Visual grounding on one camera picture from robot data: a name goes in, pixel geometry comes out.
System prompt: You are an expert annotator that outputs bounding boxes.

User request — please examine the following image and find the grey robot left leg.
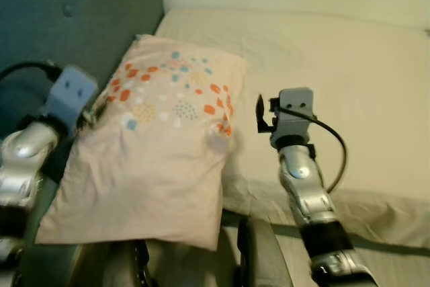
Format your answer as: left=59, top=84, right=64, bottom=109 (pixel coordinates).
left=71, top=239, right=152, bottom=287

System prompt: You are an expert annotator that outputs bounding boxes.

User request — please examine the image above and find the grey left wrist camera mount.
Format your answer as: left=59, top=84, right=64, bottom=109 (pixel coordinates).
left=42, top=65, right=99, bottom=134

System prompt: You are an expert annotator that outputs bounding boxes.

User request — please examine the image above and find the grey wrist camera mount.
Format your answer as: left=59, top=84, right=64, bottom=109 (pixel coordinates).
left=271, top=87, right=316, bottom=147
left=42, top=65, right=99, bottom=134

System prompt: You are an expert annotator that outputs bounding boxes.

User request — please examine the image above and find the dark teal upholstered headboard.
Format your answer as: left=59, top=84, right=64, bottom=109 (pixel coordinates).
left=0, top=0, right=165, bottom=140

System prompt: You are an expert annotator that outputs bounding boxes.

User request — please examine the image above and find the cream sheeted mattress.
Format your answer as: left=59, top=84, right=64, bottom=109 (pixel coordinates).
left=153, top=8, right=430, bottom=251

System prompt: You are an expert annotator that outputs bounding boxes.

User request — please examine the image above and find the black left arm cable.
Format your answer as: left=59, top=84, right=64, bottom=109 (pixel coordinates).
left=0, top=60, right=62, bottom=85

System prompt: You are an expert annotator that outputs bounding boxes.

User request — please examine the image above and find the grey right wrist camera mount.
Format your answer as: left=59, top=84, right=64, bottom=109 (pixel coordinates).
left=271, top=87, right=316, bottom=147

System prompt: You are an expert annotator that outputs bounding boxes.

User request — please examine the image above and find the pink dotted pillow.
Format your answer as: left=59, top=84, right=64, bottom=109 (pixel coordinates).
left=35, top=34, right=247, bottom=252

